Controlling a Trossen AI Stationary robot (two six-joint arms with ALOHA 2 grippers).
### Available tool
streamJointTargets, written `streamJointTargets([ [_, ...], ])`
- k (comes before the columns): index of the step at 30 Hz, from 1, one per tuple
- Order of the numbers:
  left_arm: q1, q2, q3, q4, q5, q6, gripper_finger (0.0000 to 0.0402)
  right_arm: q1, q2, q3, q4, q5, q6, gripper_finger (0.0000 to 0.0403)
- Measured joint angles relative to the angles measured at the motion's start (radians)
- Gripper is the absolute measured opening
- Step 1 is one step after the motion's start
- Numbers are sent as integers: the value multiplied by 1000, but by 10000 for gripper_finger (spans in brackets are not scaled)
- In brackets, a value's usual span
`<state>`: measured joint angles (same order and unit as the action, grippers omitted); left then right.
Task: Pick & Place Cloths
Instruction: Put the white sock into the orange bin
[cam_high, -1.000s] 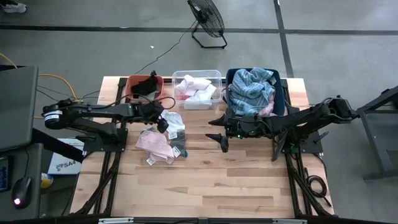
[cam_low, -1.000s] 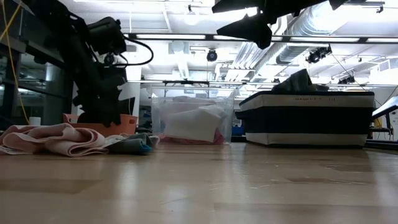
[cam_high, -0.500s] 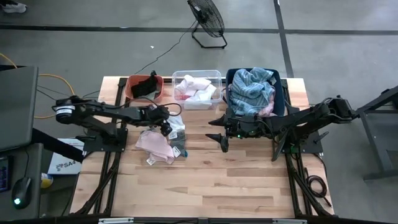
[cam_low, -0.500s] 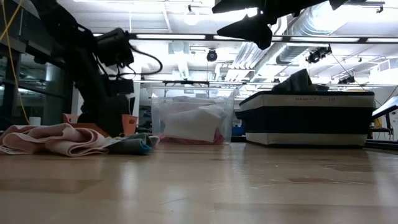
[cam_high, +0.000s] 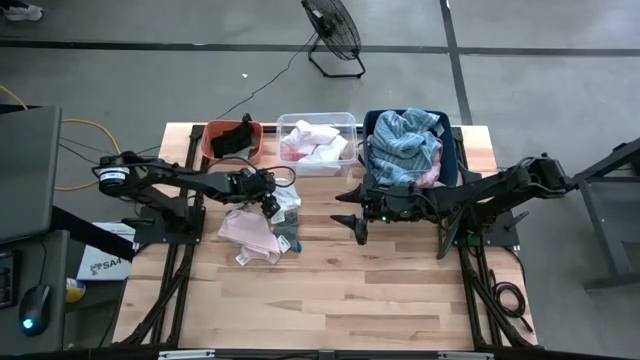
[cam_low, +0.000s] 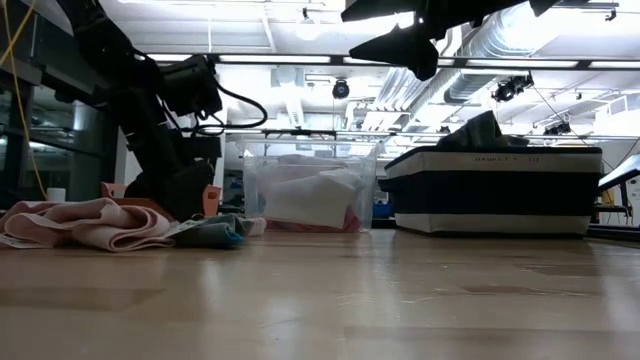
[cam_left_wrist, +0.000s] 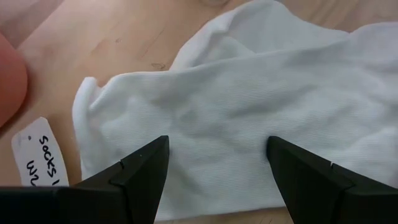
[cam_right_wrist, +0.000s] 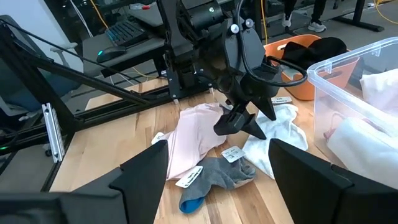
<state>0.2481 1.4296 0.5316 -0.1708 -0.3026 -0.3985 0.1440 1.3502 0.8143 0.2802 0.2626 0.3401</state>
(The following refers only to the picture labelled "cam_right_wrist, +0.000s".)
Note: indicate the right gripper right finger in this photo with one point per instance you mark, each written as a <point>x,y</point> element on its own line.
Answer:
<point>311,193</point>

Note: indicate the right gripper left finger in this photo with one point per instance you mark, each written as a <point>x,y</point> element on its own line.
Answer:
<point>143,183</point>

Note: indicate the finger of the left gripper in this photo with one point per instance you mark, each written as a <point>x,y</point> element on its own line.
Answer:
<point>267,107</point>
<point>239,123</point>

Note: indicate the small white towel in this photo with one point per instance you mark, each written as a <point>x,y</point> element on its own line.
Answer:
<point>280,137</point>

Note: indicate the pale pink garment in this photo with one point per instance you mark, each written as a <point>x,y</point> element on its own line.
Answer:
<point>192,140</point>

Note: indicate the rose red cloth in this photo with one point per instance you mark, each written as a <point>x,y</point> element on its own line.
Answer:
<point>331,130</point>

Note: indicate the white shorts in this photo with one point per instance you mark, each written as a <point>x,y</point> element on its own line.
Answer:
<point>367,149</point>

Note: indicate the black cloth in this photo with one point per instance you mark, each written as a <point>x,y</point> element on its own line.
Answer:
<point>314,51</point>

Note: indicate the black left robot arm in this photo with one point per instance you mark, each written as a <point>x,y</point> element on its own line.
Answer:
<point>199,18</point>

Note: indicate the orange plastic bin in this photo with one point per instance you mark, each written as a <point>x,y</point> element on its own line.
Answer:
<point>304,88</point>

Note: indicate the grey sock blue toe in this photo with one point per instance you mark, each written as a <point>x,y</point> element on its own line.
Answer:
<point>217,174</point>

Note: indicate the clear plastic bin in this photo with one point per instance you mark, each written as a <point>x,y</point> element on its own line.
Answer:
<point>342,102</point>

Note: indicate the person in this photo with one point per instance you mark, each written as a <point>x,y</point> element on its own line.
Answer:
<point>315,18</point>

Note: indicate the dark grey computer desk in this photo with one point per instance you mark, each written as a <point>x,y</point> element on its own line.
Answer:
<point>143,53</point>

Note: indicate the black keyboard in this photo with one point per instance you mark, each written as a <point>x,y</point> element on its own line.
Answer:
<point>126,32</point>

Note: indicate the black desk base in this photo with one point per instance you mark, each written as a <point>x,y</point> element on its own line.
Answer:
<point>357,18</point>

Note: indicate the black computer mouse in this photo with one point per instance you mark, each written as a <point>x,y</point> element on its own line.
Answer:
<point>110,53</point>

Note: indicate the grey office chair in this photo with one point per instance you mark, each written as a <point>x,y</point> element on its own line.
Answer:
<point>18,87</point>

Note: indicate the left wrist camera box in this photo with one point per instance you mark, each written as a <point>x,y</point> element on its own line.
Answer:
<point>268,68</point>

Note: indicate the silver aluminium bracket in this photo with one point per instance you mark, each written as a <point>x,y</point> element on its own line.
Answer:
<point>53,133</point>

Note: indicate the black aluminium rig frame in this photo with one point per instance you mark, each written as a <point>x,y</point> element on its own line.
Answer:
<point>93,82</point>

